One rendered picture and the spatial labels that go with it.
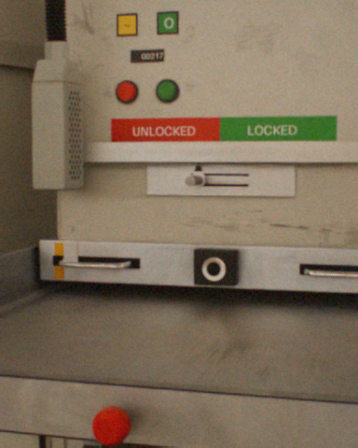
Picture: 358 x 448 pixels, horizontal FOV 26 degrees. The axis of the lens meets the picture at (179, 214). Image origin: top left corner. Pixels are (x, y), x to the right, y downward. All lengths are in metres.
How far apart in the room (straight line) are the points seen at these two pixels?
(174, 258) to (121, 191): 0.12
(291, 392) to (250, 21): 0.57
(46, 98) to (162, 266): 0.28
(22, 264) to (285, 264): 0.37
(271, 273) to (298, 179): 0.13
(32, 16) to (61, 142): 0.43
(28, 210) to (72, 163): 0.35
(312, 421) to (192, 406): 0.10
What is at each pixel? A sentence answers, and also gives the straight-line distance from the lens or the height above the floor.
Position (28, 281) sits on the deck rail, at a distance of 1.15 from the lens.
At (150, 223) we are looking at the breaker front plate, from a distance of 1.11.
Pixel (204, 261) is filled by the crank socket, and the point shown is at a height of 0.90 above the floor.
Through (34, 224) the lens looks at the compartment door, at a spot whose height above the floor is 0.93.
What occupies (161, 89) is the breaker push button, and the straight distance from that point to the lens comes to 1.10.
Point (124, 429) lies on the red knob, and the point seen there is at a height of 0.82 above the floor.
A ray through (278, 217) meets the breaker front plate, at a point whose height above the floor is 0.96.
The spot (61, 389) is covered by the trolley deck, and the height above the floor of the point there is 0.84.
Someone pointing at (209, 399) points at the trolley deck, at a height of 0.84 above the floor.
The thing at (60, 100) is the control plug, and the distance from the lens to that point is 1.04.
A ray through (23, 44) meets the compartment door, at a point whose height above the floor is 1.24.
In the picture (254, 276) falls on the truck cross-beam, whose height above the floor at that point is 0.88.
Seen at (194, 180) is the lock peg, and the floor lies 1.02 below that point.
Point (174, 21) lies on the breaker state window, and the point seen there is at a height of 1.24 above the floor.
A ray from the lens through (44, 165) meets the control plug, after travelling 1.04.
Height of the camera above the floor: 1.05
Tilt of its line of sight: 4 degrees down
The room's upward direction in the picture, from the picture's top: straight up
